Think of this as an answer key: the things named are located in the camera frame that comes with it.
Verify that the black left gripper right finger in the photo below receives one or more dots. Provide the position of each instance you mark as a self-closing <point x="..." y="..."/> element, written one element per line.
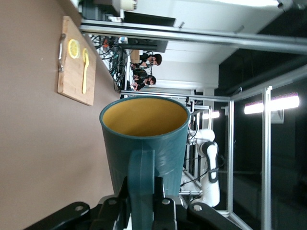
<point x="168" y="215"/>

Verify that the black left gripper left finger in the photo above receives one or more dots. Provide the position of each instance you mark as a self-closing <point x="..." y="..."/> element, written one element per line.
<point x="110" y="215"/>

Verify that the teal cup yellow inside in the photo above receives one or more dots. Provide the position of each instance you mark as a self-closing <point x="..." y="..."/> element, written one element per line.
<point x="144" y="119"/>

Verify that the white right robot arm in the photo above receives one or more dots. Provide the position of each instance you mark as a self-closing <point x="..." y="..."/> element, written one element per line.
<point x="212" y="187"/>

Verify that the long ceiling light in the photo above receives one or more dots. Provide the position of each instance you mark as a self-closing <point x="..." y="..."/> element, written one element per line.
<point x="271" y="104"/>
<point x="211" y="115"/>

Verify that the brown table cover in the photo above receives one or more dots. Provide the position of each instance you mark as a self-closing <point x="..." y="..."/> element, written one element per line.
<point x="28" y="119"/>

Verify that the seated person black clothes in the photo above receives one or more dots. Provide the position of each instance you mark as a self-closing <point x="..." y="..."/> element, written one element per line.
<point x="151" y="80"/>
<point x="156" y="59"/>

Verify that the yellow plastic fork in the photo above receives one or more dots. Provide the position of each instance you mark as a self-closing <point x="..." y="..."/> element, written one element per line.
<point x="84" y="79"/>

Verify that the ceiling air vent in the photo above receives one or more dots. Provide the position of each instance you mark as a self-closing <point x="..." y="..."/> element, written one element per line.
<point x="278" y="117"/>

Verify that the black flat panel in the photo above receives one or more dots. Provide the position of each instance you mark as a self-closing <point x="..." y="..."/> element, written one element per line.
<point x="148" y="18"/>

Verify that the aluminium frame post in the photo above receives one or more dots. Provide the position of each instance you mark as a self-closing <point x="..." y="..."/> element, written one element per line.
<point x="267" y="167"/>
<point x="230" y="155"/>

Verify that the thin aluminium frame beam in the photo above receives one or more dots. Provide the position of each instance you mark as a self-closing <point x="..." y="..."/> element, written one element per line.
<point x="168" y="94"/>

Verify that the thick aluminium frame beam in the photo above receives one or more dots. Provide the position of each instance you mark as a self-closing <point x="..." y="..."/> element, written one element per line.
<point x="192" y="36"/>

